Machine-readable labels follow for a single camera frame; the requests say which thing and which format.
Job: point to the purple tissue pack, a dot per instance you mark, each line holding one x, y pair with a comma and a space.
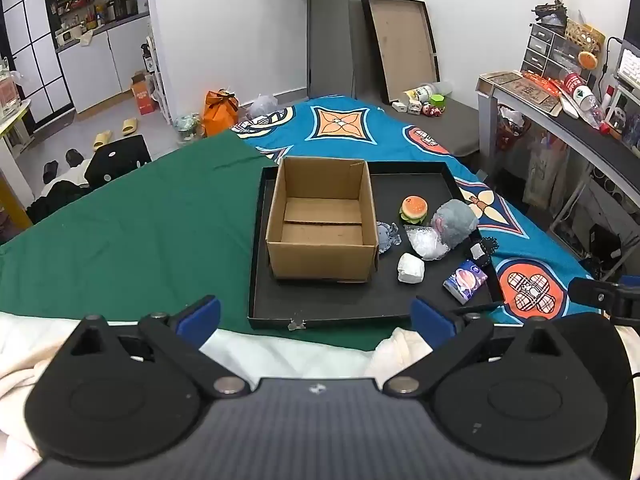
465, 282

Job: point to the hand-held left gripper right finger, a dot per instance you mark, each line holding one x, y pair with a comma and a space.
431, 320

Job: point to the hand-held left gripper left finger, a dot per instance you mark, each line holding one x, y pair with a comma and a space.
202, 317

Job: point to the small blue lace toy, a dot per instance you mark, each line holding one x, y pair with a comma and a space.
386, 237

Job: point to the green cup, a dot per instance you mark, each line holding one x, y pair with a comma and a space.
438, 101

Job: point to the brown cardboard box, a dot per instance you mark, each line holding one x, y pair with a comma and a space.
320, 260

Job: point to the small red toys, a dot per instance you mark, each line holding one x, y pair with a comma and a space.
432, 110

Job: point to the blue patterned blanket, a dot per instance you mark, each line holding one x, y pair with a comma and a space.
380, 135

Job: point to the white charger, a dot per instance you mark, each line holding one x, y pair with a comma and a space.
399, 106

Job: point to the small white toy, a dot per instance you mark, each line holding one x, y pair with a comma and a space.
415, 107

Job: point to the woven bamboo basket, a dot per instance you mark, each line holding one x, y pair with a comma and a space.
585, 35

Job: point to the dark rice cooker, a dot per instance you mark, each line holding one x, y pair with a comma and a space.
126, 6

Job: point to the clear plastic bag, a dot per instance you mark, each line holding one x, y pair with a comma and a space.
425, 245

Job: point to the yellow table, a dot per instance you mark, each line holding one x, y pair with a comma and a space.
12, 160

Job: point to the green patterned bag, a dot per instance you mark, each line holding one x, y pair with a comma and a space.
187, 127

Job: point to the white plastic bag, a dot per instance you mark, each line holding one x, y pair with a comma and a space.
261, 106

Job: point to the grey folding mattress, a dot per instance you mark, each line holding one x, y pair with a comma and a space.
450, 127

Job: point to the grey door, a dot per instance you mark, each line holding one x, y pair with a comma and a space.
330, 35

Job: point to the brown patterned board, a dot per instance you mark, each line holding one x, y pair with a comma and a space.
520, 87

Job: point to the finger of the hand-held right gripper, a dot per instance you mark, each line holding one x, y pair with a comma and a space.
595, 292

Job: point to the black monitor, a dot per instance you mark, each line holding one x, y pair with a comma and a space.
634, 15

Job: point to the orange round plush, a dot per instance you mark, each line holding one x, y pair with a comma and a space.
588, 59

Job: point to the cream tote bag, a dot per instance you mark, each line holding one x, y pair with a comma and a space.
547, 170

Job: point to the grey-blue fluffy plush toy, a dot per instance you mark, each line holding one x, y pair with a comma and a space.
457, 222

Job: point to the black and white clothes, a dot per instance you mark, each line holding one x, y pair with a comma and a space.
60, 195

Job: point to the burger plush toy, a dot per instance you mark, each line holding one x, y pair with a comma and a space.
414, 207

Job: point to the black lace item with tag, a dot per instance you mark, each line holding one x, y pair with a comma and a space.
482, 252

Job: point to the orange bag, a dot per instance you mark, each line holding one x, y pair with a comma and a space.
220, 112

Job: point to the white fleece blanket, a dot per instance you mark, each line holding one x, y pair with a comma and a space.
290, 360

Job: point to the green cloth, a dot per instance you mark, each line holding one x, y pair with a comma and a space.
150, 240

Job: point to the black framed sliding door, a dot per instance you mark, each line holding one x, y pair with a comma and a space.
35, 45

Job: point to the white narrow rack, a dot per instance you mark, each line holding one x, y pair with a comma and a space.
159, 75

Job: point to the plastic bottle with red label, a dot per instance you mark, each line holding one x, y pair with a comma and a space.
582, 97

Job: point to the clear plastic container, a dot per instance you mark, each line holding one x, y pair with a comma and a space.
10, 90

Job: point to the grey drawer organizer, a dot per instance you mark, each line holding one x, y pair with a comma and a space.
547, 52

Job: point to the white microwave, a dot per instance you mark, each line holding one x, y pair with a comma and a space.
68, 36

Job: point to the white keyboard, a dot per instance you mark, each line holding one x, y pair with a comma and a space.
630, 65

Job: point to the panda figurine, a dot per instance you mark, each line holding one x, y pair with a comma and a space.
619, 112

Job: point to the black shallow tray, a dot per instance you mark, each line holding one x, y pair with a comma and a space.
350, 300

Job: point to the white kitchen cabinet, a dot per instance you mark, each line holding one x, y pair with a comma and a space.
105, 65

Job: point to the white bundle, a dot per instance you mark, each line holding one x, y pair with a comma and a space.
411, 269

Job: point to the dark model figure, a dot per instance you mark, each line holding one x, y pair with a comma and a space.
550, 12

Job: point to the black tray lid brown inside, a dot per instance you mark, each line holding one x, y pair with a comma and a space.
402, 45

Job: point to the red basket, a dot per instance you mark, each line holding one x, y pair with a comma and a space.
509, 127

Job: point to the orange cardboard box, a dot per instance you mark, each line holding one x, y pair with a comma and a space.
144, 95

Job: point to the black slipper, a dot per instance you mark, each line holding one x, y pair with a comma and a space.
51, 171
75, 157

